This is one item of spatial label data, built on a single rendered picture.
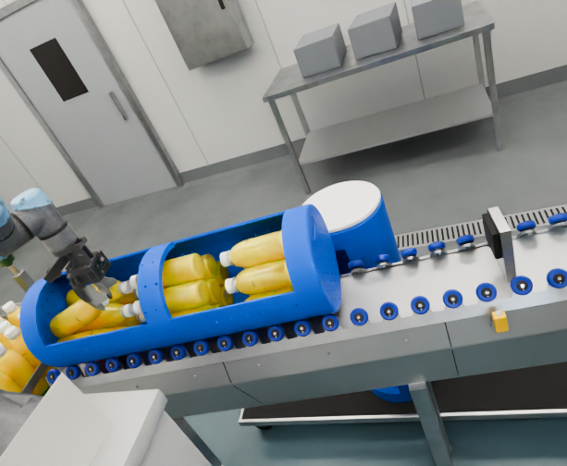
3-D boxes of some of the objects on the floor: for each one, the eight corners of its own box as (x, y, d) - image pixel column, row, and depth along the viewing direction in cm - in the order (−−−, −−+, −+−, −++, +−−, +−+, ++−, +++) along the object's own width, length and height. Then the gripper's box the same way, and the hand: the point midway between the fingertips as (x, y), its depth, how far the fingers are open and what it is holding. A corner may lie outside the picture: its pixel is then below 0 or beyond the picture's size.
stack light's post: (157, 427, 234) (18, 275, 177) (151, 428, 235) (11, 277, 178) (160, 421, 237) (24, 269, 181) (154, 422, 238) (17, 271, 182)
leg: (462, 495, 157) (428, 389, 125) (445, 496, 159) (407, 392, 127) (459, 478, 162) (425, 373, 130) (442, 480, 164) (404, 375, 131)
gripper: (69, 253, 106) (118, 314, 117) (91, 226, 115) (134, 285, 126) (41, 262, 108) (92, 321, 119) (65, 234, 117) (110, 291, 128)
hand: (103, 300), depth 123 cm, fingers closed on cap, 4 cm apart
